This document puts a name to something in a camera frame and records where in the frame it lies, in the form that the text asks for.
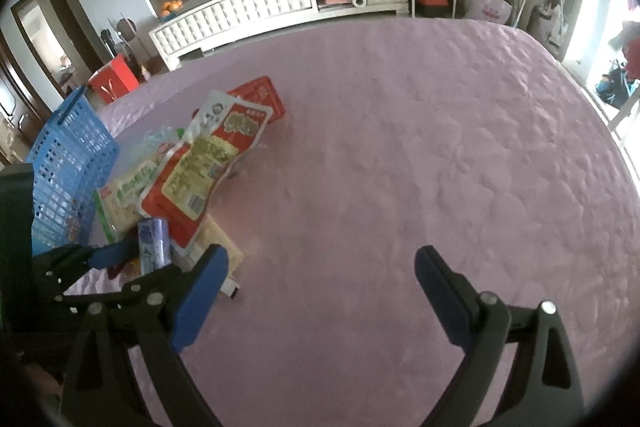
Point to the green and white snack packet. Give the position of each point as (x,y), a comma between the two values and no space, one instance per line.
(125,202)

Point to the white tv cabinet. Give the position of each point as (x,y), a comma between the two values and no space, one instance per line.
(240,4)

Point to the white and red snack packet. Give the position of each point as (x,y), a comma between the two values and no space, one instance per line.
(235,124)

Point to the pink bag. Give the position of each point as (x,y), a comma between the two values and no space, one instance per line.
(490,9)

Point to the lavender snack packet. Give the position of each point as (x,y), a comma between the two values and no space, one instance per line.
(154,242)

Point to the red and yellow snack packet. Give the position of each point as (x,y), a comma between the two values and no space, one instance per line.
(190,187)

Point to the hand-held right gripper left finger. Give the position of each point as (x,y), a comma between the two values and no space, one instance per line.
(200,302)

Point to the red box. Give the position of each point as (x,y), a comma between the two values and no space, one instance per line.
(115,79)

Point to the pile of oranges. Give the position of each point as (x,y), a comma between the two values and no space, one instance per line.
(171,9)

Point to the clear plastic snack packet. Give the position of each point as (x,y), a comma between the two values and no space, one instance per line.
(160,139)

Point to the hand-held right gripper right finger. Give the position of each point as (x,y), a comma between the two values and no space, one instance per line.
(442,302)

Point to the brown door frame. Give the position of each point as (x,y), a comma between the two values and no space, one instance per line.
(80,32)

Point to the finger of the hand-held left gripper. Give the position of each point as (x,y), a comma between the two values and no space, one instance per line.
(112,254)
(127,289)

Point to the brown wooden door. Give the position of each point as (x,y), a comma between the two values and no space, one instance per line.
(15,92)

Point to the standing fan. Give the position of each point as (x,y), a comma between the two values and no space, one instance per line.
(124,27)

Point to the blue plastic basket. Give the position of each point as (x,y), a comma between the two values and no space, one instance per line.
(65,167)

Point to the orange snack packet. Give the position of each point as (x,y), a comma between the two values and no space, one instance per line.
(217,232)

